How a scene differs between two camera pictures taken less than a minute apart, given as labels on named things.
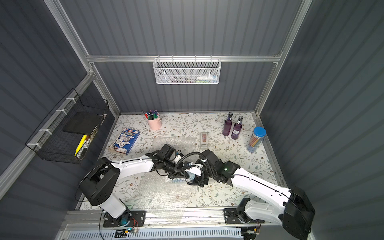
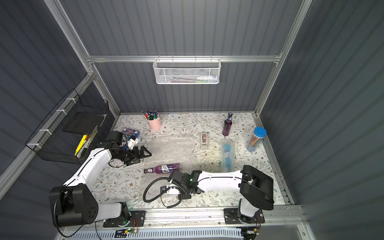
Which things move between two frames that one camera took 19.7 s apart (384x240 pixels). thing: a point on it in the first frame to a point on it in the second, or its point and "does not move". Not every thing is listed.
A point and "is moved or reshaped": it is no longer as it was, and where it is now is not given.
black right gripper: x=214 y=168 to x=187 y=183
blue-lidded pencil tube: x=258 y=133 does not move
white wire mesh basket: x=187 y=71 does not move
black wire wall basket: x=66 y=134 does not move
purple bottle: x=228 y=125 does not move
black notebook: x=84 y=122 does not move
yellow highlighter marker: x=84 y=138 does not move
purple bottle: x=237 y=128 is moved or reshaped
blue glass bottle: x=183 y=180 is moved or reshaped
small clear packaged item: x=204 y=140 does not move
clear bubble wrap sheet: x=160 y=198 to x=227 y=155
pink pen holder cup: x=155 y=124 does not move
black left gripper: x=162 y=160 to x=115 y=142
